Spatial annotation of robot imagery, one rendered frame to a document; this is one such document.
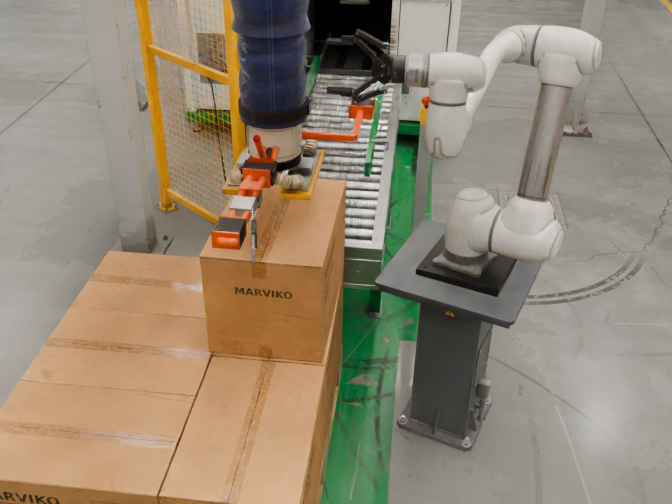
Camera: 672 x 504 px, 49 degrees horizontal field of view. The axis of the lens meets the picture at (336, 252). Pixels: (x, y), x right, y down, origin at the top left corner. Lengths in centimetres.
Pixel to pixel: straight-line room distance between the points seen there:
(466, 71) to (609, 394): 188
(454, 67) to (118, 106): 217
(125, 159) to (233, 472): 211
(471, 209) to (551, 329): 133
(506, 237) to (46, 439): 158
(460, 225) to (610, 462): 117
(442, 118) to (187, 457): 122
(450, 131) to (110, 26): 206
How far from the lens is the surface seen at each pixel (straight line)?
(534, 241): 251
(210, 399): 247
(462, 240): 259
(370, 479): 294
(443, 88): 202
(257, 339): 255
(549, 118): 250
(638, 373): 364
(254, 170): 221
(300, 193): 237
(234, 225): 194
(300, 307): 243
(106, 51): 374
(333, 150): 400
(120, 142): 390
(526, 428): 322
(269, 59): 227
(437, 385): 295
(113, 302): 295
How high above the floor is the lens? 225
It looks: 33 degrees down
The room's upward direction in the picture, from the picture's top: 1 degrees clockwise
